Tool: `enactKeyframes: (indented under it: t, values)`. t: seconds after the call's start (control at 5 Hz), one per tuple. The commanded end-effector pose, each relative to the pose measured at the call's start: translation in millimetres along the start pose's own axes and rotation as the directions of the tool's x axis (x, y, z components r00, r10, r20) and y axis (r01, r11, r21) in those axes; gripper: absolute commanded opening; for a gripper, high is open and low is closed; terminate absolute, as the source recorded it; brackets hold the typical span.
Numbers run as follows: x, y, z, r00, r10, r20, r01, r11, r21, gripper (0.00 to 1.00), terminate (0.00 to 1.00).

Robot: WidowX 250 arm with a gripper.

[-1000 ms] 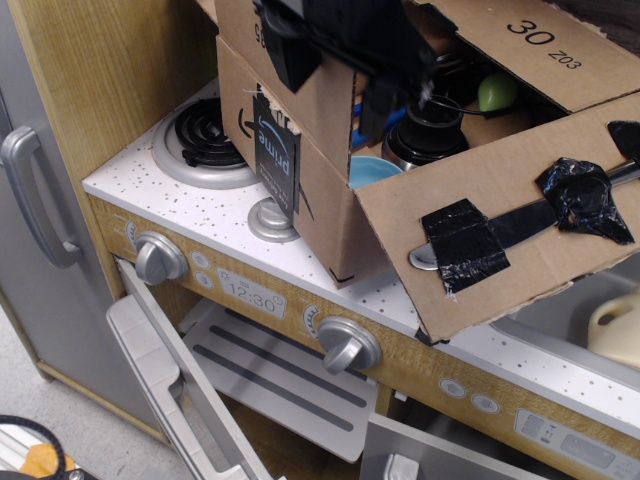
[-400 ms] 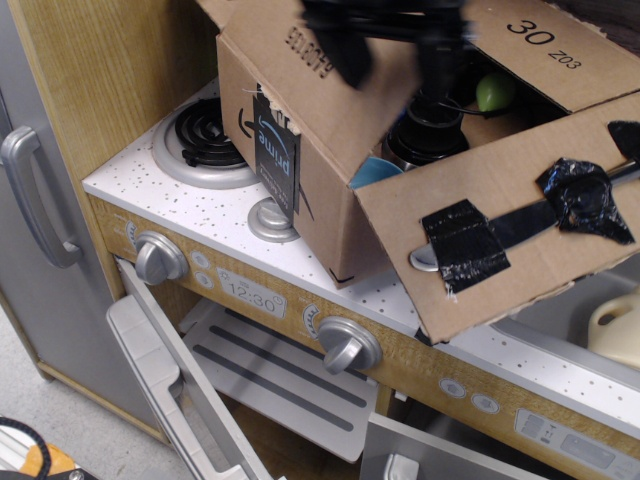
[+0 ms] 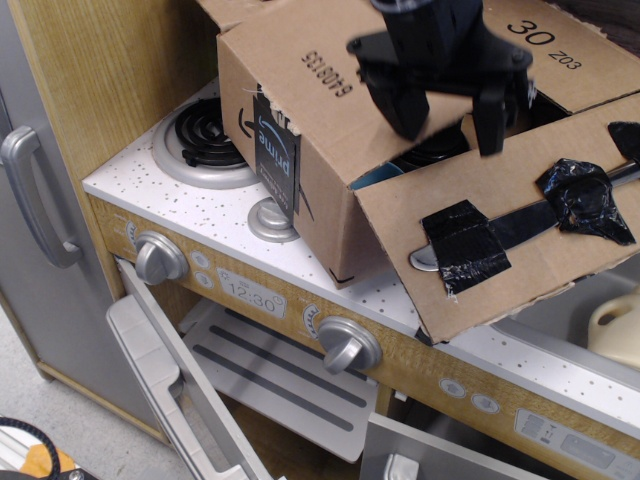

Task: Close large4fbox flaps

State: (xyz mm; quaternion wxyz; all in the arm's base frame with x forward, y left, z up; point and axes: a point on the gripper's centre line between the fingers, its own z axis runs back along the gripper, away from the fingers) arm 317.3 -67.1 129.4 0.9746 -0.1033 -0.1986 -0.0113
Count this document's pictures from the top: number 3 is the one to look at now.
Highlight white oven rack tray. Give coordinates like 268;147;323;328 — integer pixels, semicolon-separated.
178;299;378;463

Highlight black cable loop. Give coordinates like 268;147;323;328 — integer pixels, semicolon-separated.
0;415;63;474

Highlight orange chip snack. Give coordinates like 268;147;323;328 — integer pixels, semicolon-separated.
19;444;53;478

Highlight silver stove knob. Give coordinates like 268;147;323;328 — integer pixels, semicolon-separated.
135;230;190;285
318;316;383;374

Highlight grey fridge door handle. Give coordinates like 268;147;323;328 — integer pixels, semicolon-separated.
1;125;82;269

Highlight wooden toy kitchen unit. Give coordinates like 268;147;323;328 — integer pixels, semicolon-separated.
9;1;639;479

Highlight silver right stove knob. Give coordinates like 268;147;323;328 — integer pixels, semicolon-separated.
318;316;383;374

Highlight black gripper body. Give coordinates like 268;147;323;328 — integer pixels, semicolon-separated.
347;1;536;116

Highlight cream ceramic jug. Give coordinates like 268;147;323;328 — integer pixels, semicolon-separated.
587;288;639;370

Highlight silver knife taped on flap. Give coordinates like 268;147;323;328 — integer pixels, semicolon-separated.
409;161;639;272

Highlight black coil stove burner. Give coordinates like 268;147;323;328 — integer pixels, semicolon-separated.
152;98;258;190

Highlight light blue bowl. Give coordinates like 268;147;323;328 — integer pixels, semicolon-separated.
350;162;403;190

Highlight grey toy fridge door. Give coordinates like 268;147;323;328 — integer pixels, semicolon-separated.
1;2;156;428

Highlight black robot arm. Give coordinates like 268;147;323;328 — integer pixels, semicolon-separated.
347;1;536;156

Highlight silver toy sink basin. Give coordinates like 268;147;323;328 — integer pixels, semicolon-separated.
492;255;639;393

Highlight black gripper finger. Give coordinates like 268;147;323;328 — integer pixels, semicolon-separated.
367;81;430;141
472;87;506;157

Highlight small silver burner disc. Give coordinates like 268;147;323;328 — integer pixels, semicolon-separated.
247;197;299;243

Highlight silver left stove knob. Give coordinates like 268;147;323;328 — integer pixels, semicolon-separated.
135;230;190;285

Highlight grey dishwasher door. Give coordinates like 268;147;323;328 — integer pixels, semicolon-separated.
359;414;555;479

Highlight large cardboard box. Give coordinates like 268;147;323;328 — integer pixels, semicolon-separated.
217;1;639;343

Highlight open grey oven door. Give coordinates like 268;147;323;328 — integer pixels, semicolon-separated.
106;258;272;479

